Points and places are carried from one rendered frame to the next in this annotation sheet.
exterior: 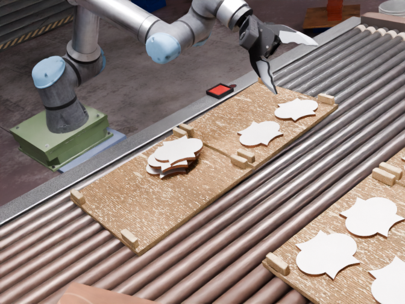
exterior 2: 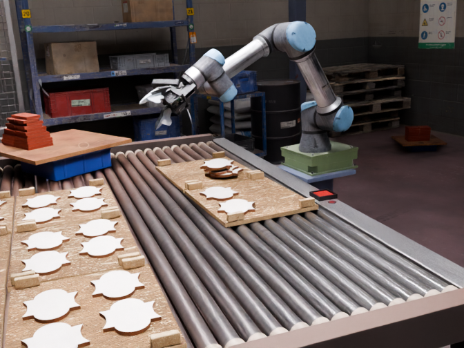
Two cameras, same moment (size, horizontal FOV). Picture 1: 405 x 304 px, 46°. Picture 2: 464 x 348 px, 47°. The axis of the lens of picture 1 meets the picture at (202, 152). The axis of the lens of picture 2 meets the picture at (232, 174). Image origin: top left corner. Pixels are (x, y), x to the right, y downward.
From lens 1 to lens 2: 2.68 m
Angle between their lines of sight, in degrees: 92
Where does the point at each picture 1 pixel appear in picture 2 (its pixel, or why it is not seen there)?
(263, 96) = (281, 202)
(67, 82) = (306, 117)
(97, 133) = (304, 165)
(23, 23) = not seen: outside the picture
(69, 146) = (290, 157)
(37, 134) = not seen: hidden behind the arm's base
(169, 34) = not seen: hidden behind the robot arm
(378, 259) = (63, 201)
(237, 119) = (255, 192)
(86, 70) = (320, 119)
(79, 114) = (305, 143)
